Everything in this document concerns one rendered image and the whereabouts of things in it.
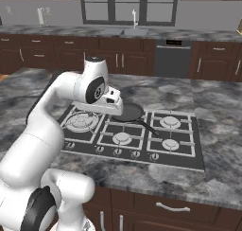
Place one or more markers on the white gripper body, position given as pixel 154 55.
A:
pixel 108 108

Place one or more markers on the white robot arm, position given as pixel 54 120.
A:
pixel 41 130

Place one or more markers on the black frying pan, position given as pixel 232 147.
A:
pixel 130 112

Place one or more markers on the black gas hob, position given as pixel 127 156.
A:
pixel 132 137

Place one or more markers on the black hob knob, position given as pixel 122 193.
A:
pixel 100 149
pixel 136 153
pixel 154 156
pixel 70 144
pixel 117 151

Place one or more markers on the brown base cupboard run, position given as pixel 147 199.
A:
pixel 217 62
pixel 56 53

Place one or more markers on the grey sink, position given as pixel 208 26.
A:
pixel 126 31

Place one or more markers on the grey dishwasher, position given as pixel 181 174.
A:
pixel 172 59

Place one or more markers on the silver tap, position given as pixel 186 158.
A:
pixel 134 18

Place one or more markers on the brown cupboard door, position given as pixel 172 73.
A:
pixel 138 223
pixel 105 206

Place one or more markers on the grey framed window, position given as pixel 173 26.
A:
pixel 143 6

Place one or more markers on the white paper towel roll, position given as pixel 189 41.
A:
pixel 41 16

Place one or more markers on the brown drawer front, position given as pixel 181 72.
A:
pixel 201 216

